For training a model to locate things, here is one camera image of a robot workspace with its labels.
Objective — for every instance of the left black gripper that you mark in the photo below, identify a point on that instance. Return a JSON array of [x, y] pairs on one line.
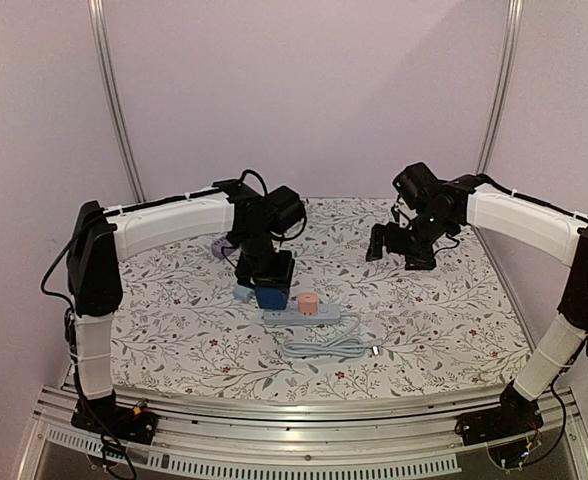
[[281, 277]]

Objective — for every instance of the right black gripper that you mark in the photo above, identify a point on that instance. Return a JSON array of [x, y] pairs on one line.
[[391, 242]]

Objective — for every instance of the dark blue cube socket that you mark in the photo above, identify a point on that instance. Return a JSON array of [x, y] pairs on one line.
[[271, 298]]

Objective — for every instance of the light blue charger plug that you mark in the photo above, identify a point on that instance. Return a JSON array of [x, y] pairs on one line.
[[243, 293]]

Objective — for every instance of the pink charger plug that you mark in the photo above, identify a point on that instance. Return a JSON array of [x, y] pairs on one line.
[[308, 303]]

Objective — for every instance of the purple power strip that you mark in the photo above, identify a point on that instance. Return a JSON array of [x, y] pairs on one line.
[[221, 247]]

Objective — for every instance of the grey power strip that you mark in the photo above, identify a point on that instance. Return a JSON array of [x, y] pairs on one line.
[[326, 315]]

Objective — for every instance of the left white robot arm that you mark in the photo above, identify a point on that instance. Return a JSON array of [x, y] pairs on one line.
[[102, 239]]

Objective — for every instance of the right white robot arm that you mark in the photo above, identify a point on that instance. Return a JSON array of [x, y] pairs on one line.
[[443, 207]]

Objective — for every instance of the floral table mat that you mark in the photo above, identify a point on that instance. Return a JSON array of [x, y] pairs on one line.
[[180, 331]]

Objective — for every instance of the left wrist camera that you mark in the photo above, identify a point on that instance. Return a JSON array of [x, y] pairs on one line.
[[285, 209]]

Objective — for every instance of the aluminium front rail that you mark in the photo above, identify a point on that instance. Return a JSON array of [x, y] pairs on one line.
[[391, 438]]

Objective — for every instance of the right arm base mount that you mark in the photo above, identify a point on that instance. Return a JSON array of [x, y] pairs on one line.
[[513, 416]]

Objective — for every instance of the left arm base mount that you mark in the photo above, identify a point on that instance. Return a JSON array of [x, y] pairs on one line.
[[104, 416]]

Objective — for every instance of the right aluminium frame post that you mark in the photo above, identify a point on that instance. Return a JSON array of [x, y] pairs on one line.
[[499, 99]]

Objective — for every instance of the aluminium frame post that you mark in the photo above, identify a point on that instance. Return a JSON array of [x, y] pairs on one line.
[[107, 71], [499, 99]]

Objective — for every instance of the left aluminium frame post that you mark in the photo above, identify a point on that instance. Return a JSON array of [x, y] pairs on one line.
[[107, 71]]

